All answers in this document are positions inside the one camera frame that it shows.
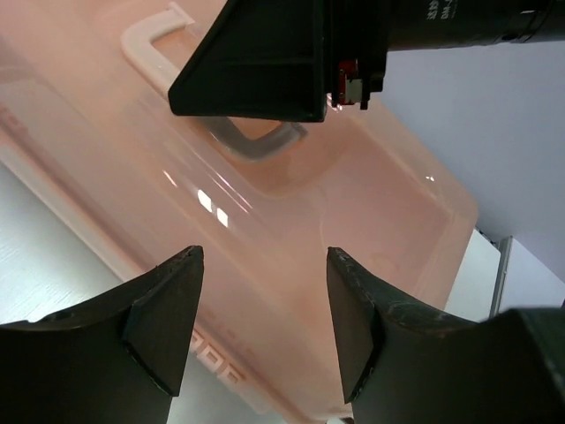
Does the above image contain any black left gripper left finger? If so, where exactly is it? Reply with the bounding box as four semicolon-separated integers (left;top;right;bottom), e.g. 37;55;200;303
1;246;204;423

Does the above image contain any pink plastic toolbox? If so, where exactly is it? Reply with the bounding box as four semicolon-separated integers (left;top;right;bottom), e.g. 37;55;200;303
1;1;478;423

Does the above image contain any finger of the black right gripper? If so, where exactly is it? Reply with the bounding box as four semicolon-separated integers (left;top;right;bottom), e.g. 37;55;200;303
168;0;327;123

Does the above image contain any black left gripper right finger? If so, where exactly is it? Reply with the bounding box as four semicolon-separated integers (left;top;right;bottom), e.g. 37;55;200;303
327;247;564;423

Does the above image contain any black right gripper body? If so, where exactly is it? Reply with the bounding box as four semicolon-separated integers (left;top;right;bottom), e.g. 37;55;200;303
326;0;564;110

